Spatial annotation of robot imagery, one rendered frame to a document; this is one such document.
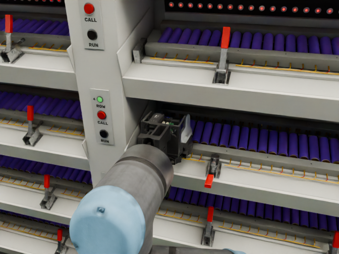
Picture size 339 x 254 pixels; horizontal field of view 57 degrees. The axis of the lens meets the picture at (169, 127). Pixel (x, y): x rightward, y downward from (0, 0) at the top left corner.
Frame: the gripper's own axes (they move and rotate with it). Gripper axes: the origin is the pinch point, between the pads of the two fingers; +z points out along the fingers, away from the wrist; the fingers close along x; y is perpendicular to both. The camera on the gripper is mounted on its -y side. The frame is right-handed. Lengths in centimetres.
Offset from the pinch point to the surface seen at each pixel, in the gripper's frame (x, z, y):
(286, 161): -23.0, -3.3, -2.1
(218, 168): -10.3, -6.7, -4.0
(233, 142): -12.4, 0.2, -1.3
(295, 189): -25.2, -6.8, -6.0
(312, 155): -28.1, -0.2, -1.6
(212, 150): -8.3, -3.3, -2.1
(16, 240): 51, -2, -45
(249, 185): -16.7, -7.5, -6.3
